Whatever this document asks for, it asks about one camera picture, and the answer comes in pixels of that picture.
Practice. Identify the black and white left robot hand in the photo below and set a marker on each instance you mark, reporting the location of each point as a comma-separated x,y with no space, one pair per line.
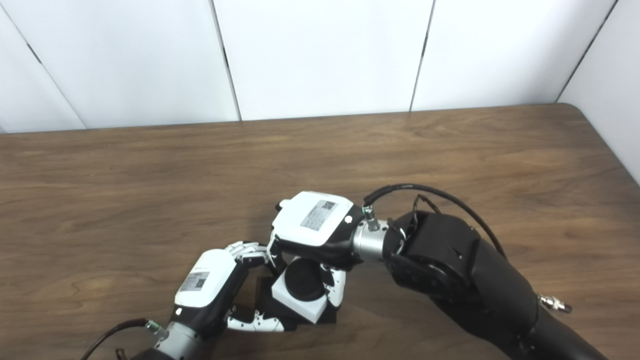
207,280

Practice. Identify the white square piece with hole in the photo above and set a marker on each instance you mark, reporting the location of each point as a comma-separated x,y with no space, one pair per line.
295,305

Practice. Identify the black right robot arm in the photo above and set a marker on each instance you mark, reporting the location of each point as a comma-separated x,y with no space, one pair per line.
465,270

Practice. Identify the black peg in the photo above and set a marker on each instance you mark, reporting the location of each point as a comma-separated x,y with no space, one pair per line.
302,280

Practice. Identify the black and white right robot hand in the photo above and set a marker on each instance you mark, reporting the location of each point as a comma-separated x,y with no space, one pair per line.
315,220

